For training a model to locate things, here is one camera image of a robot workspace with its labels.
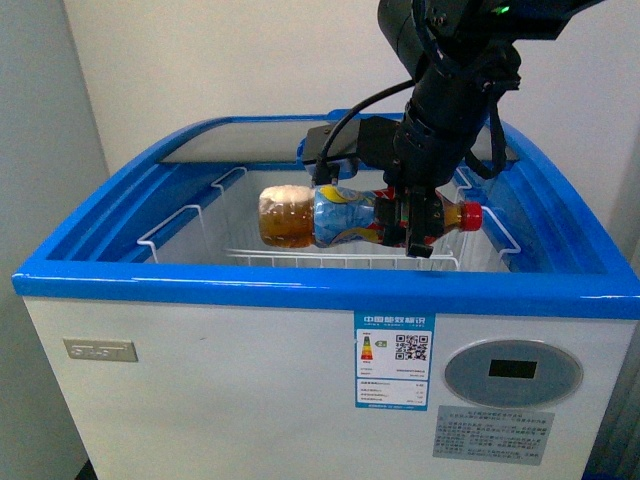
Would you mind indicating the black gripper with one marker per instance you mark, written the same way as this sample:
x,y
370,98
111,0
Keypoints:
x,y
412,218

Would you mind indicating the iced tea bottle red cap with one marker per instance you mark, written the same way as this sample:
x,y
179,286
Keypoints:
x,y
293,216

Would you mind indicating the sliding glass freezer lid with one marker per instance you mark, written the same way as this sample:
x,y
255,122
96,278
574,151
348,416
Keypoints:
x,y
258,142

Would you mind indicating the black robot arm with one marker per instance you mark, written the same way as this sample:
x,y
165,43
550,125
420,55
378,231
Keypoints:
x,y
461,58

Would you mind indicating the blue energy rating label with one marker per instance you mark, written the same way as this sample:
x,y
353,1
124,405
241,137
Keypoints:
x,y
392,359

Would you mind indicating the grey oval control panel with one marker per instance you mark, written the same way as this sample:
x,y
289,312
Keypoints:
x,y
513,374

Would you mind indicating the grey instruction sticker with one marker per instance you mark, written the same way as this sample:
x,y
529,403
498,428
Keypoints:
x,y
492,435

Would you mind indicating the white chest freezer blue rim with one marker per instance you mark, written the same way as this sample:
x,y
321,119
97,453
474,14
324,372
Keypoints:
x,y
248,372

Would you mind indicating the silver brand nameplate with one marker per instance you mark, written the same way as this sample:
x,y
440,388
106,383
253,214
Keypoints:
x,y
101,350

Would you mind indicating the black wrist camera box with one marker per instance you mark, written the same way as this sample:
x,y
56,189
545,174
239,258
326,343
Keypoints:
x,y
364,143

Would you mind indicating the white wire freezer basket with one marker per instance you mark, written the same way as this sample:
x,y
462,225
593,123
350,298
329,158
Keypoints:
x,y
220,228

